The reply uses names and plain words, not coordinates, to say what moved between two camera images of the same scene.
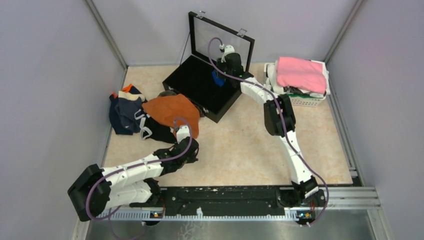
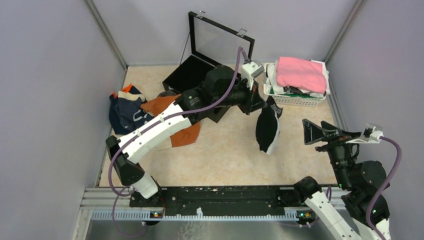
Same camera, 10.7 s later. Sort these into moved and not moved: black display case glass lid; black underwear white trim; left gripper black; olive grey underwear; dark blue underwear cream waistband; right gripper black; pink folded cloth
Moved: black underwear white trim; left gripper black; right gripper black
Not moved: olive grey underwear; black display case glass lid; pink folded cloth; dark blue underwear cream waistband
